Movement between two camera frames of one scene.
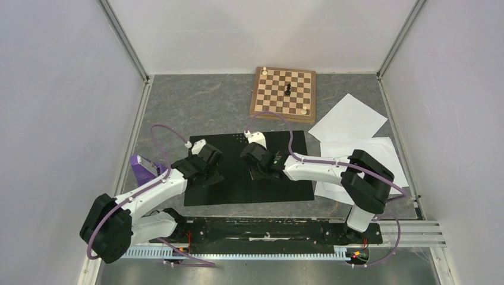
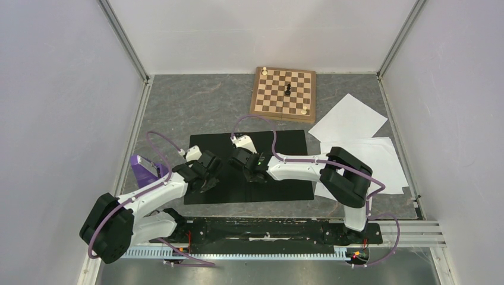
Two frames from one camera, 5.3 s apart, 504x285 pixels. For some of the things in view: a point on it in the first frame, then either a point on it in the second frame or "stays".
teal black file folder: x=237 y=186 → x=289 y=142
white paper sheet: x=349 y=119 stays
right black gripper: x=255 y=174 stays
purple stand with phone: x=145 y=170 stays
